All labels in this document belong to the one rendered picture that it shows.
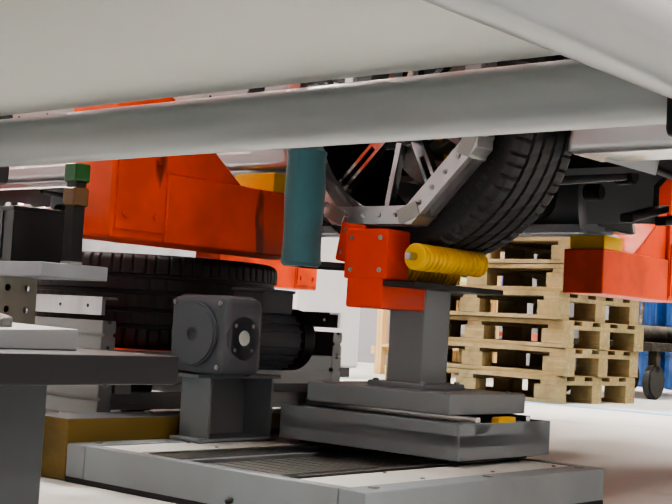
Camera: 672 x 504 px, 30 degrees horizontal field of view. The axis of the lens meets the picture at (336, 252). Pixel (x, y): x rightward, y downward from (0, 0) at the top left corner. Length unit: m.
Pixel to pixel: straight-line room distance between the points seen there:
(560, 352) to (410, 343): 4.09
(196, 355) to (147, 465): 0.36
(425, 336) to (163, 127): 2.23
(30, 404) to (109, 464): 0.84
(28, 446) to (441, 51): 1.35
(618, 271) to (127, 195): 2.30
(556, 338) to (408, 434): 4.26
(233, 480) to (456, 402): 0.57
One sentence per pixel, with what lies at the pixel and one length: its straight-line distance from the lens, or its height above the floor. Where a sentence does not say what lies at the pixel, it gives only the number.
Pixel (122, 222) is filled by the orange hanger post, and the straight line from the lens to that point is 2.80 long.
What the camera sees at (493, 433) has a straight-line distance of 2.71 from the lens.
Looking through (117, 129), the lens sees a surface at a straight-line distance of 0.65.
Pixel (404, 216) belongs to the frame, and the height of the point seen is 0.60.
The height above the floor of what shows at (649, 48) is 0.44.
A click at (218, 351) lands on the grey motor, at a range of 2.74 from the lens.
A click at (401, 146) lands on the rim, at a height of 0.77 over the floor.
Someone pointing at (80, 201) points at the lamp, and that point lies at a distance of 2.64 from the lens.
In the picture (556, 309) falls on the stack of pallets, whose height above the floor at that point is 0.51.
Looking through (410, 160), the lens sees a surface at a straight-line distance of 3.02.
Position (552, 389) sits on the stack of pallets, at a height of 0.08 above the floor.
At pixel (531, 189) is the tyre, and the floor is 0.67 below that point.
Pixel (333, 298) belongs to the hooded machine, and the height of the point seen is 0.54.
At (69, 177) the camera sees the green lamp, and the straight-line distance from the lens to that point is 2.65.
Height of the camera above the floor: 0.36
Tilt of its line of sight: 3 degrees up
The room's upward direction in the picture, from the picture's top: 3 degrees clockwise
